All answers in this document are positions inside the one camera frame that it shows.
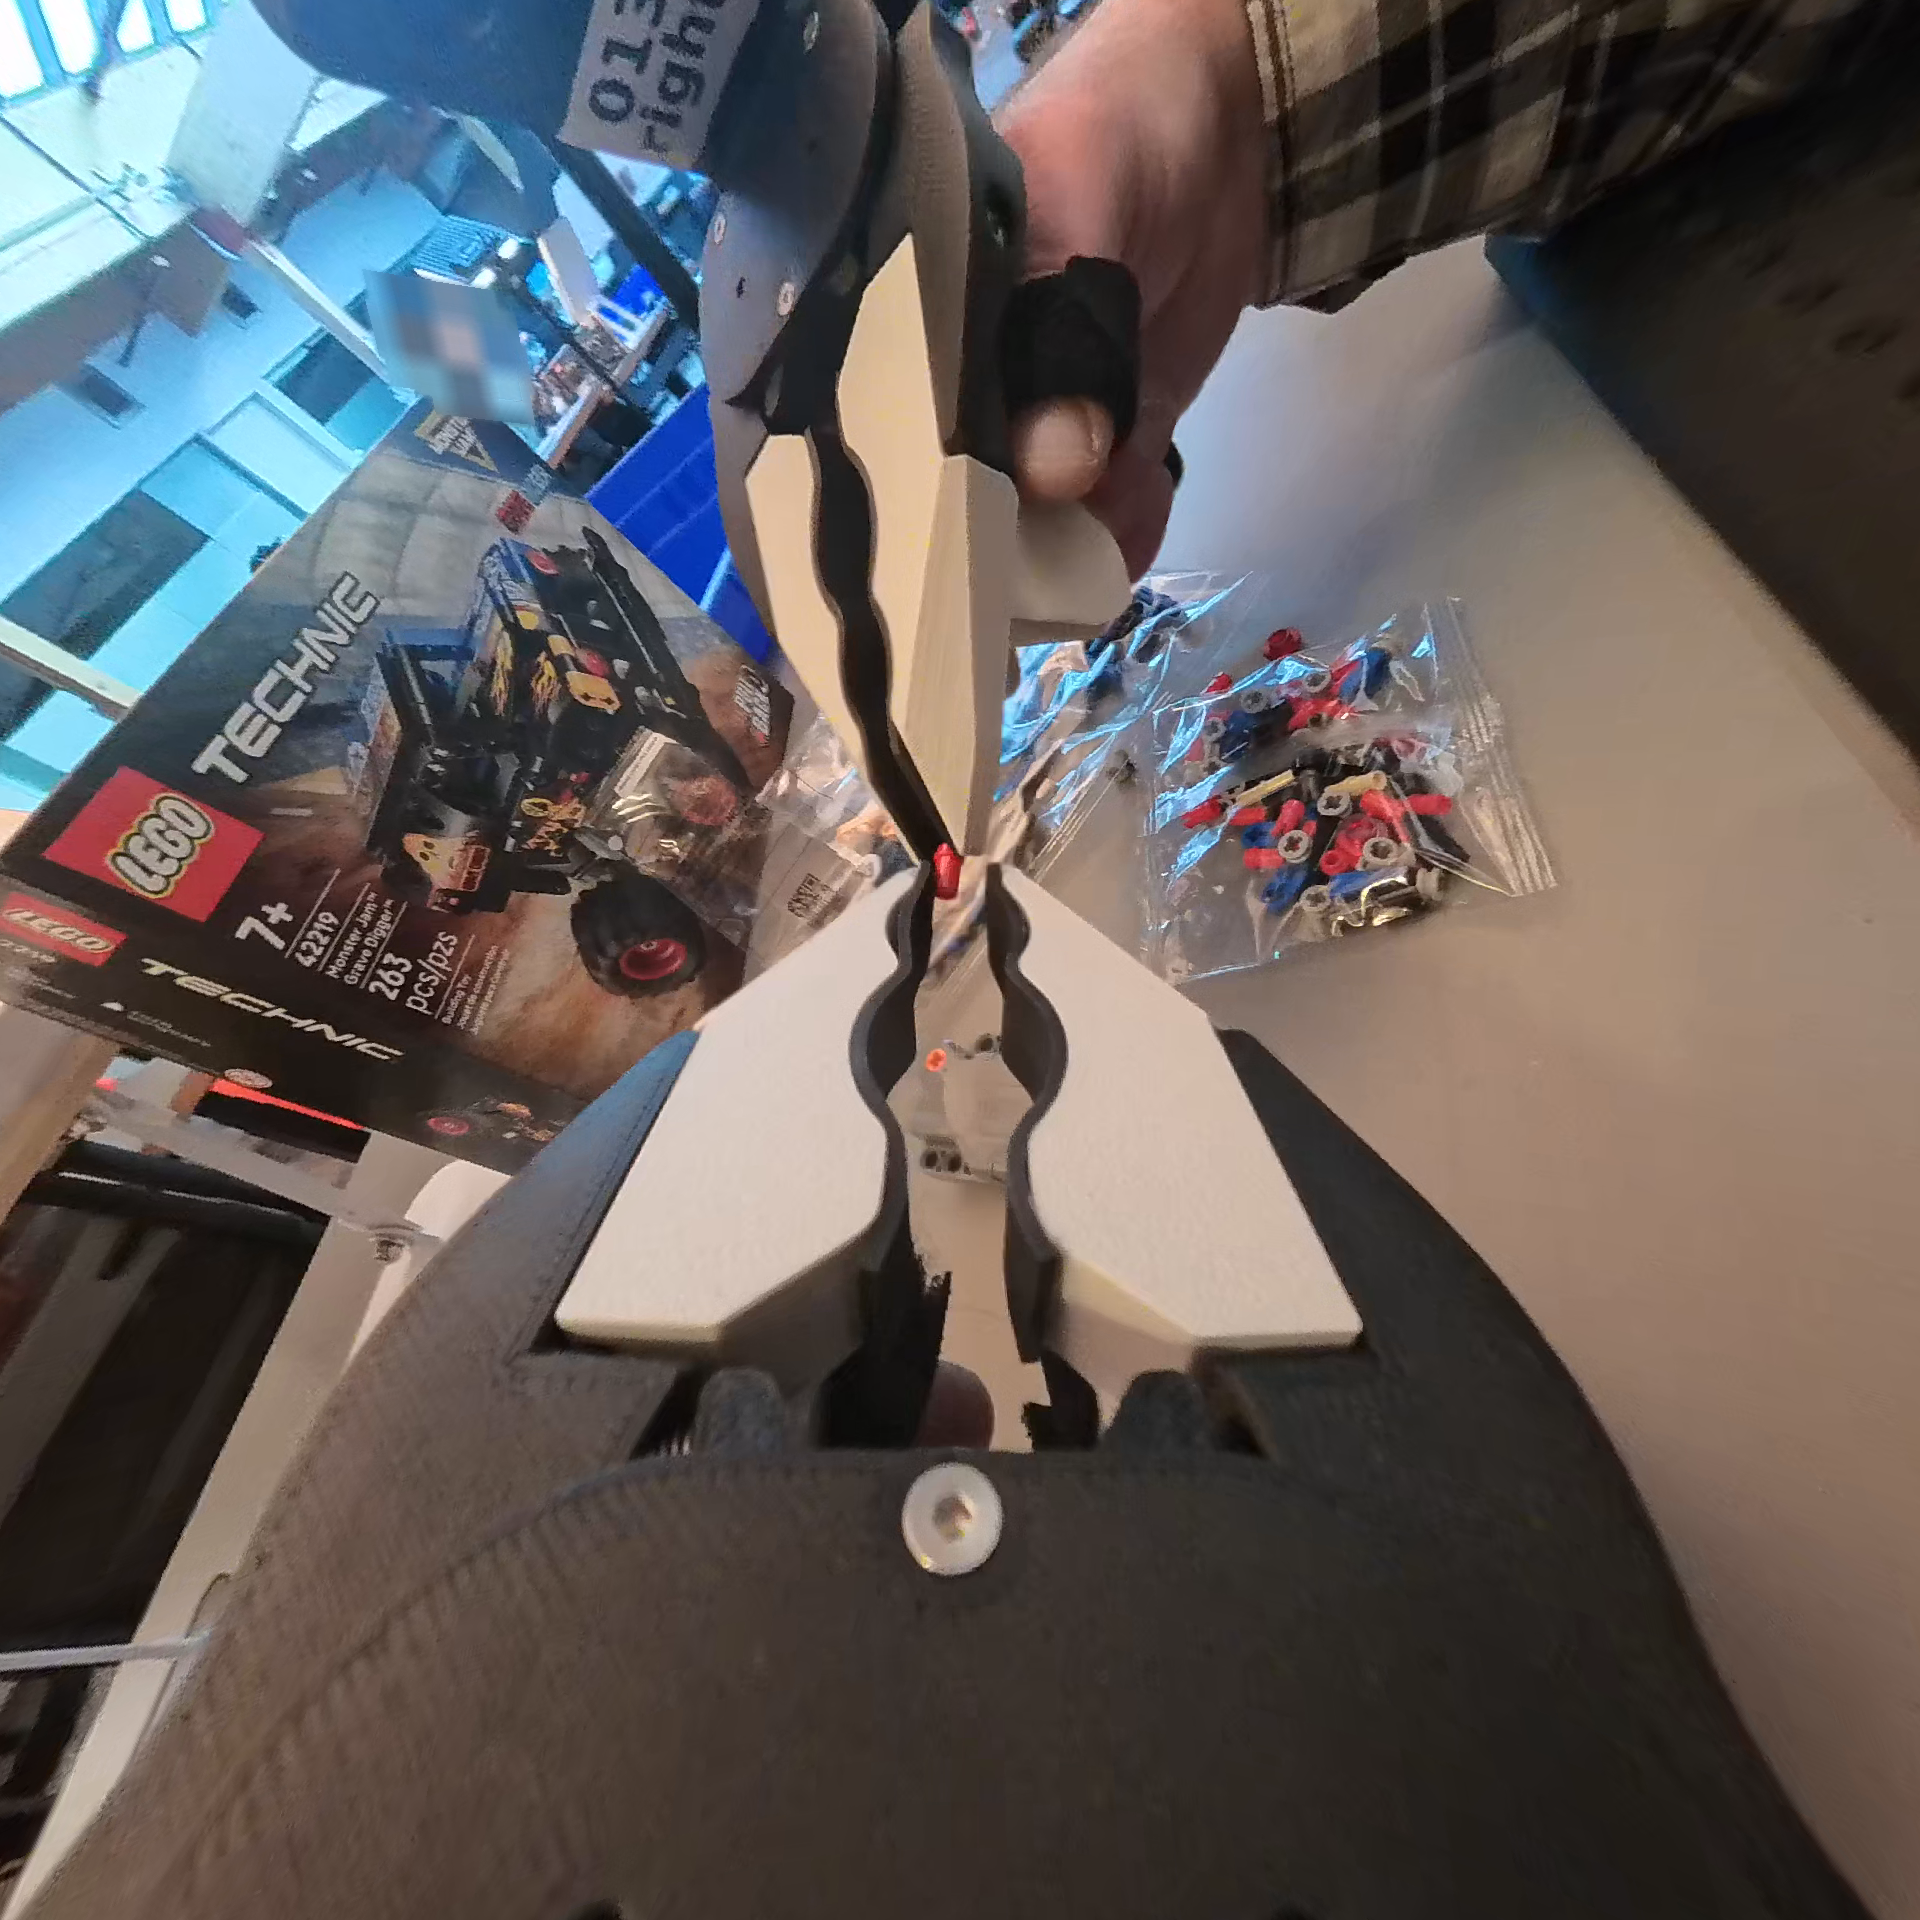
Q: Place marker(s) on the blue plastic bin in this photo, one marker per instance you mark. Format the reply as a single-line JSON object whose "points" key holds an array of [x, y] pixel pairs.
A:
{"points": [[673, 512]]}

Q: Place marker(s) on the small red connector pin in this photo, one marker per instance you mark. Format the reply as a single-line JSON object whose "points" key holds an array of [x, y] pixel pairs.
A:
{"points": [[947, 870]]}

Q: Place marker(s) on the grey toy motor block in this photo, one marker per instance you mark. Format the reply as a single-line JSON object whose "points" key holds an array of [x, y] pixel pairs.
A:
{"points": [[966, 1113]]}

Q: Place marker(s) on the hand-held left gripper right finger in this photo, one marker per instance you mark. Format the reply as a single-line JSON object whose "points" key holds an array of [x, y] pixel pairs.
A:
{"points": [[1200, 1201]]}

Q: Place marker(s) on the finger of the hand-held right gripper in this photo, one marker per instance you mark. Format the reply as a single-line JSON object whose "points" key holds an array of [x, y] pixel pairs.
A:
{"points": [[915, 523], [793, 557]]}

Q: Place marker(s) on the clear bag of small pins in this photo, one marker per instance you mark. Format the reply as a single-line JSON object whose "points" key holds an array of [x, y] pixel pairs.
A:
{"points": [[1350, 783]]}

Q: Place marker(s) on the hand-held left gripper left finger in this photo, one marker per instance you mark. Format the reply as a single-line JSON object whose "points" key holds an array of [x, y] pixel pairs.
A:
{"points": [[720, 1201]]}

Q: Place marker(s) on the clear bag of mixed parts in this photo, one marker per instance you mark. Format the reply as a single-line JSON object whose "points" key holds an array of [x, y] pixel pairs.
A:
{"points": [[1077, 708]]}

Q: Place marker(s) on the toy truck set box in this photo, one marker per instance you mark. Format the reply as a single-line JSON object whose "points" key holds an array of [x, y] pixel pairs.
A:
{"points": [[376, 783]]}

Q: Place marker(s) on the dark perforated mat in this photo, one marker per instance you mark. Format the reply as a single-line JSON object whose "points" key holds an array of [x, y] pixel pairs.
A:
{"points": [[1799, 523]]}

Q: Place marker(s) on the grey desk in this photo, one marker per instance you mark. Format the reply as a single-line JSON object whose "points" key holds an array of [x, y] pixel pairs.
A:
{"points": [[1649, 1201]]}

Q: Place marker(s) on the person's right forearm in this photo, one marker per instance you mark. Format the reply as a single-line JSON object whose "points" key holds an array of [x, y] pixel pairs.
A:
{"points": [[1501, 106]]}

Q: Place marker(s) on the person's right hand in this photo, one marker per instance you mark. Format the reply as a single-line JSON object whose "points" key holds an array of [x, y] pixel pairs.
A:
{"points": [[1154, 195]]}

